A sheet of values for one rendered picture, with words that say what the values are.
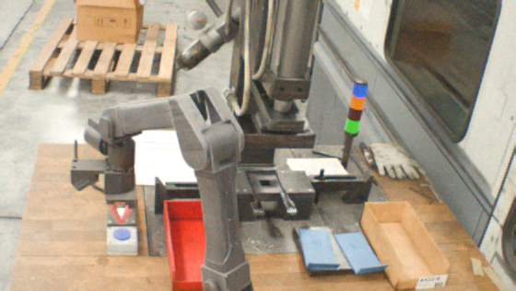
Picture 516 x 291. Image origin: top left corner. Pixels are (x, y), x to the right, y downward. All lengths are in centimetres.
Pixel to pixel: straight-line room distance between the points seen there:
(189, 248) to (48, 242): 32
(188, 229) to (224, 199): 41
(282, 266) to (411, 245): 34
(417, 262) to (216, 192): 62
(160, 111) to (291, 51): 36
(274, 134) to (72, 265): 53
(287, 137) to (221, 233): 39
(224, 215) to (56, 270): 44
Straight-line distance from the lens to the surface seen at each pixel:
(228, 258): 107
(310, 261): 136
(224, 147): 100
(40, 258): 136
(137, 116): 112
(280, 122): 134
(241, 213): 146
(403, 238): 154
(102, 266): 133
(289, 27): 128
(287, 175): 152
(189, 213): 145
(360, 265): 138
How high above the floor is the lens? 177
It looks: 29 degrees down
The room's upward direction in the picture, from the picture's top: 8 degrees clockwise
